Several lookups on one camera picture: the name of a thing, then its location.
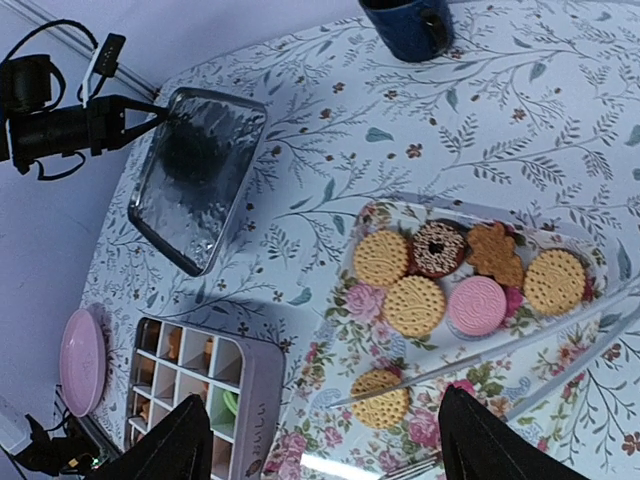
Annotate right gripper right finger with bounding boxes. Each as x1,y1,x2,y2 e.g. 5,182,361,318
438,386,584,480

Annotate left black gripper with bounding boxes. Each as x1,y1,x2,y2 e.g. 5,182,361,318
1,54,168,173

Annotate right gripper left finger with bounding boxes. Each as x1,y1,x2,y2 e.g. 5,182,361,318
87,394,213,480

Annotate green sandwich cookie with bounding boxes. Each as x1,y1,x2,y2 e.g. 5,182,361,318
211,387,238,424

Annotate white handled food tongs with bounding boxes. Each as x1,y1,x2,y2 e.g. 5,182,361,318
317,291,639,479

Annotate metal tin lid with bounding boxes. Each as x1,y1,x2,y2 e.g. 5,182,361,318
127,87,267,277

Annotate metal cookie tin with dividers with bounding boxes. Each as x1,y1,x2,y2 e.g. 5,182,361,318
124,317,285,479

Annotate round embossed biscuit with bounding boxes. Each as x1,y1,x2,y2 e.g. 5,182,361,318
350,369,410,430

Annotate pink round plate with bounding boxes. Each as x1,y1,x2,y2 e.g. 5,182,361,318
59,309,107,418

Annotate pink sandwich cookie upper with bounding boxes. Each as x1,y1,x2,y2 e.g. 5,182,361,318
447,276,507,337

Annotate brown flower cookie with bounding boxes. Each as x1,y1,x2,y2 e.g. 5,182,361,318
467,222,524,288

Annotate chocolate sprinkled donut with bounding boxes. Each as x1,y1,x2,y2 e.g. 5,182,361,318
411,221,467,278

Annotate dark blue mug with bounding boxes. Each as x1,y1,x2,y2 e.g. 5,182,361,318
359,0,454,63

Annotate floral tablecloth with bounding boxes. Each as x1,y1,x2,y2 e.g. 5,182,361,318
83,1,639,459

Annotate left aluminium corner post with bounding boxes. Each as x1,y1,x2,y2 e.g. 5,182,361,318
1,0,158,100

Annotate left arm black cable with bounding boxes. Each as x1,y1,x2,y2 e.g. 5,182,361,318
0,19,99,69

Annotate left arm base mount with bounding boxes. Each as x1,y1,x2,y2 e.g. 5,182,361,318
4,413,122,478

